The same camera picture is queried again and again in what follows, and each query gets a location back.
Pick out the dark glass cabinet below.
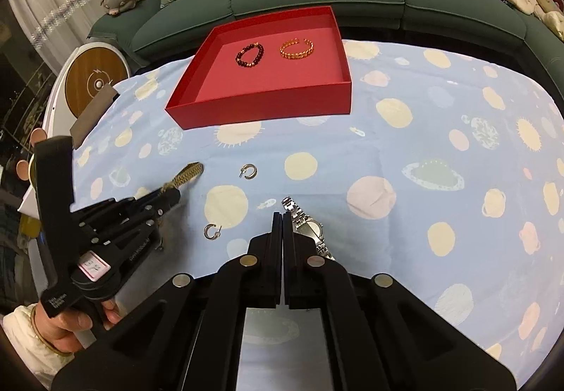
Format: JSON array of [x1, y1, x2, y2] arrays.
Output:
[[0, 36, 58, 154]]

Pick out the orange bead bracelet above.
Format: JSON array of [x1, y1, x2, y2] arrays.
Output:
[[279, 37, 319, 60]]

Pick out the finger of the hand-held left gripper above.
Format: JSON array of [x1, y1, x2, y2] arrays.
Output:
[[70, 188, 181, 233], [88, 199, 181, 259]]

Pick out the dark beaded bracelet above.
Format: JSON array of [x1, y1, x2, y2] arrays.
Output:
[[235, 44, 265, 69]]

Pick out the gold bracelet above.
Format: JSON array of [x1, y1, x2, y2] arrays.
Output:
[[162, 162, 204, 193]]

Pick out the red tray box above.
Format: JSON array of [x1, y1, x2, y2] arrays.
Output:
[[165, 6, 353, 130]]

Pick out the gold bangle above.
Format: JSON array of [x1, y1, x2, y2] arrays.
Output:
[[30, 305, 73, 357]]

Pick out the person's left hand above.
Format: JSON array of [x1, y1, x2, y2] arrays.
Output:
[[37, 302, 122, 354]]

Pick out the white curtain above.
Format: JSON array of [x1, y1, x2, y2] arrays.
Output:
[[6, 0, 111, 74]]

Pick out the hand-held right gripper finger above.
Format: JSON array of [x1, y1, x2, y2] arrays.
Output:
[[283, 213, 516, 391], [52, 212, 283, 391]]

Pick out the person's left forearm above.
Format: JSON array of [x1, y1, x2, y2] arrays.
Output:
[[2, 303, 71, 378]]

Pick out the cream quilted cushion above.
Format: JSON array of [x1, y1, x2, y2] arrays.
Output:
[[533, 5, 564, 43]]

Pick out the round wooden white device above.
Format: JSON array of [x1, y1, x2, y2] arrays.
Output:
[[42, 42, 130, 140]]

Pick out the brown pouch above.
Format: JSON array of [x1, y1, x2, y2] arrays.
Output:
[[69, 85, 121, 149]]

